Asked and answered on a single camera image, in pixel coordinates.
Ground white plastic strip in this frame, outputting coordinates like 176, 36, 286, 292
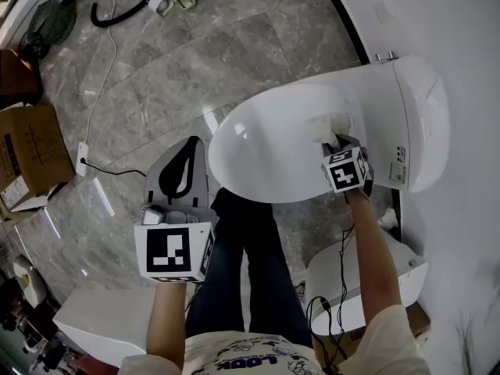
91, 177, 116, 218

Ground white toilet lid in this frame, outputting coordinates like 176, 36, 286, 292
207, 82, 361, 203

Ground black power cable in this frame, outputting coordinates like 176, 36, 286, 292
80, 158, 148, 178

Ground black corrugated hose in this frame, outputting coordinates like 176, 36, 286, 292
60, 0, 173, 29

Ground white cloth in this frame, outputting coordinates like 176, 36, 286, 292
303, 112, 353, 150

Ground crumpled white tissue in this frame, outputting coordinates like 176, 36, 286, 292
377, 206, 398, 229

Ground white hose connector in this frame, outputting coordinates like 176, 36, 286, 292
147, 0, 173, 17

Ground dark green fan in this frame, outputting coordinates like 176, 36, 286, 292
26, 0, 77, 47

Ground person's legs in blue jeans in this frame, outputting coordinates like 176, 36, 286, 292
184, 187, 314, 349

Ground person's right forearm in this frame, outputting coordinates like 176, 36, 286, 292
345, 187, 404, 328

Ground dark brown wooden cabinet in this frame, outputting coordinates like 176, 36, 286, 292
0, 48, 43, 108

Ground white power strip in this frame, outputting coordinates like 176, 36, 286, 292
75, 141, 91, 177

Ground white toilet body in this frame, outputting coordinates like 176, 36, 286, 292
300, 54, 451, 195

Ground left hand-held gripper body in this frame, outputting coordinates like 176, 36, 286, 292
134, 135, 218, 285

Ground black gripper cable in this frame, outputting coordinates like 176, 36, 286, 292
305, 191, 357, 375

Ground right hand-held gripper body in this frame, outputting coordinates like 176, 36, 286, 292
320, 132, 376, 195

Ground person's cream printed shirt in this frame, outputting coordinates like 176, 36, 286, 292
118, 304, 430, 375

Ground white rounded appliance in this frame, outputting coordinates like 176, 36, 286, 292
12, 254, 48, 309

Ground person's left forearm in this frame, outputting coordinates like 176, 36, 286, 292
145, 280, 189, 358

